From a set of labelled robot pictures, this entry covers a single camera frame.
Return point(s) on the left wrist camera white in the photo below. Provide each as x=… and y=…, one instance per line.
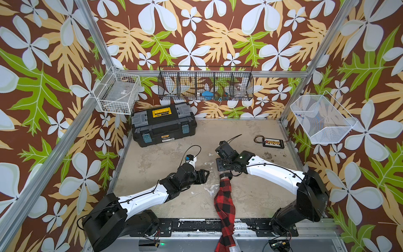
x=191, y=159

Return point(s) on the black toolbox with yellow label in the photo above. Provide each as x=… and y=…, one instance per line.
x=164, y=124

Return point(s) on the forearm in red plaid sleeve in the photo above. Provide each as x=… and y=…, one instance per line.
x=226, y=211

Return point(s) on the black wrist watch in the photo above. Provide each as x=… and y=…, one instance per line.
x=226, y=175

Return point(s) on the blue item in black basket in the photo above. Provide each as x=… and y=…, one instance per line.
x=207, y=95

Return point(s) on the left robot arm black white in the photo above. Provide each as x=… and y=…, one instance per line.
x=114, y=217

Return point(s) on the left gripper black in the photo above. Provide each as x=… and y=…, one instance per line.
x=202, y=178

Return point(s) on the white wire basket left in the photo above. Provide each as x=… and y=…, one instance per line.
x=117, y=92

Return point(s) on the white wire basket right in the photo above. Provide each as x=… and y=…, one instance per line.
x=322, y=117

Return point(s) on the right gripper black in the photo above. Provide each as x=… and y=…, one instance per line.
x=218, y=160

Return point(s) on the white wire basket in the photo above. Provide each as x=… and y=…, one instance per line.
x=322, y=117
x=117, y=92

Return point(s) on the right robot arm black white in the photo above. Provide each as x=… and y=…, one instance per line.
x=311, y=194

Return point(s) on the black wire basket rear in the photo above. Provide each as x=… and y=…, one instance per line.
x=227, y=83

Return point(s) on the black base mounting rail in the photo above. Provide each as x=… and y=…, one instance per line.
x=167, y=226

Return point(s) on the black power strip with cable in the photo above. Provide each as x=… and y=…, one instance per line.
x=270, y=142

